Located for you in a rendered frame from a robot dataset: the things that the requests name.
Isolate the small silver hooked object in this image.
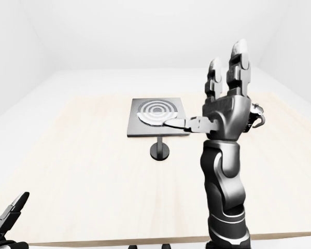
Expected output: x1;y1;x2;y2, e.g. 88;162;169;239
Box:
247;102;266;134

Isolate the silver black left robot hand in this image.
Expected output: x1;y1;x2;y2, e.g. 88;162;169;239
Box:
0;191;31;249

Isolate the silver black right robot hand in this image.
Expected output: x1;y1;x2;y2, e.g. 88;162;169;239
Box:
163;39;252;143

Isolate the flat dark stove plate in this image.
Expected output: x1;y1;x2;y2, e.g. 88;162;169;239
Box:
125;98;191;139

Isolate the round black stove knob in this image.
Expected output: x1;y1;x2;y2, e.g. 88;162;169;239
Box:
149;135;171;162

